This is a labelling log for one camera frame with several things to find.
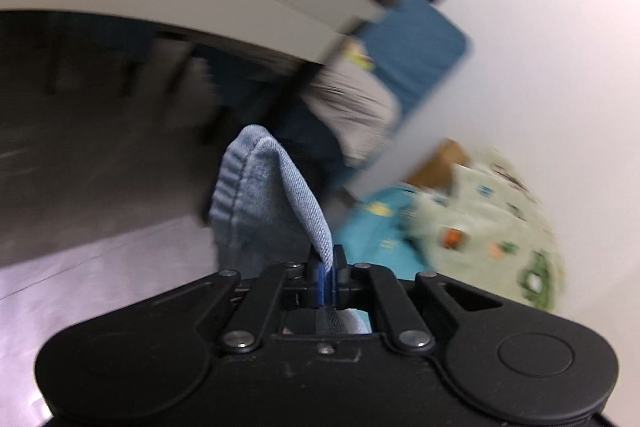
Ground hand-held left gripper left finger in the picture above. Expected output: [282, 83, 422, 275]
[150, 253, 327, 354]

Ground beige garment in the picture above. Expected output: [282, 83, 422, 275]
[303, 57, 402, 168]

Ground pale green printed blanket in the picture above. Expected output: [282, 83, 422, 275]
[403, 147, 566, 314]

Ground dark navy garment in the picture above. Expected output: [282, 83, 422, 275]
[270, 99, 352, 195]

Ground brown cardboard box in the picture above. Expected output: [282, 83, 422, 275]
[409, 139, 472, 194]

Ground light blue denim jeans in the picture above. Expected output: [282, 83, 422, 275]
[207, 124, 372, 338]

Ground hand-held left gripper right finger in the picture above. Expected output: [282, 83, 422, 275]
[327, 245, 504, 353]

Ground teal printed cloth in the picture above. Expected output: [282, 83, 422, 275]
[332, 185, 434, 282]

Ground teal cushion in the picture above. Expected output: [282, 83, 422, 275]
[356, 0, 474, 130]

